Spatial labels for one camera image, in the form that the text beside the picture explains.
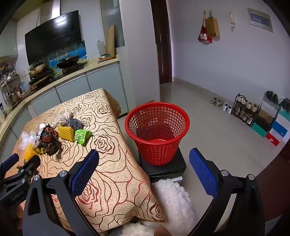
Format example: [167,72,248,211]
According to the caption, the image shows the beige kitchen countertop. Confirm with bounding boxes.
[0,57,120,137]

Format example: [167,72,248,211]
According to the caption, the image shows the wooden cutting board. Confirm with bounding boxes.
[106,25,116,57]

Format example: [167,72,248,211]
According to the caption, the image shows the grey electrical panel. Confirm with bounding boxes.
[247,8,273,33]

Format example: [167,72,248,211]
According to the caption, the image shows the black gas stove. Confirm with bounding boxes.
[28,65,85,85]

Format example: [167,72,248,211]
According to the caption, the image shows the beige frying pan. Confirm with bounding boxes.
[28,61,49,76]

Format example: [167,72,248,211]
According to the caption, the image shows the dark brown door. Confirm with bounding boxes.
[151,0,173,85]

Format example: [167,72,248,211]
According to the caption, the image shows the white plastic wrapper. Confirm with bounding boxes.
[37,124,55,137]

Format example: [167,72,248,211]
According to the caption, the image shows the yellow wavy foam pad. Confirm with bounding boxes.
[57,126,75,142]

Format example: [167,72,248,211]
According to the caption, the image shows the black wok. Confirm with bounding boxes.
[56,54,81,68]

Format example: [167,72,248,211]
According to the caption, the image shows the clear plastic bag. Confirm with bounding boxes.
[19,130,42,150]

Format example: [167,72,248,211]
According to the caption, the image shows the floral tablecloth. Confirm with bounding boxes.
[11,88,167,233]

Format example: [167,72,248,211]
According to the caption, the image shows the brown paper bag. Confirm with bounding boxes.
[204,14,221,38]

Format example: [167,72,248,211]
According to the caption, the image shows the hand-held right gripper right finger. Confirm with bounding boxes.
[188,148,265,236]

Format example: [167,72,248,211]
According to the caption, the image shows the black stool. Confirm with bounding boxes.
[137,146,187,182]

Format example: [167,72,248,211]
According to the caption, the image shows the grey kitchen cabinets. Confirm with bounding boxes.
[0,63,128,146]

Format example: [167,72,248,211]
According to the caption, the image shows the black shoe rack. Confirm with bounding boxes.
[231,93,261,126]

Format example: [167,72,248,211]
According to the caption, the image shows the white fluffy cloth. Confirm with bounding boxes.
[121,178,196,236]

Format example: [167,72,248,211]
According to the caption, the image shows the red plastic basket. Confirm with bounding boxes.
[125,102,191,166]

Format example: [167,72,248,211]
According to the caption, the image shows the black range hood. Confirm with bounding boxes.
[24,0,82,65]

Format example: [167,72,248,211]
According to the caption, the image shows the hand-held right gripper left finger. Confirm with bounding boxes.
[23,148,102,236]

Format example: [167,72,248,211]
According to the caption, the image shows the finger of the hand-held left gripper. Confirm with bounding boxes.
[0,155,41,182]
[0,154,20,175]

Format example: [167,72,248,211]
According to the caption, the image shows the green yellow wrapper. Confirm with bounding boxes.
[74,129,93,146]

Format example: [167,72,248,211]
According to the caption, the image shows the steel wool scourer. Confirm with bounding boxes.
[66,118,84,129]

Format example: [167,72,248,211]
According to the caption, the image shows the orange black wrapper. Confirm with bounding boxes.
[40,126,61,156]

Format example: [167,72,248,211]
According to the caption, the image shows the white tissue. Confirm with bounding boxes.
[56,111,73,126]

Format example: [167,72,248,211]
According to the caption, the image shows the stack of shoe boxes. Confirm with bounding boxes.
[251,95,290,147]

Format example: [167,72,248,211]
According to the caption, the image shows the steel spice rack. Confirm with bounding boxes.
[0,65,32,107]

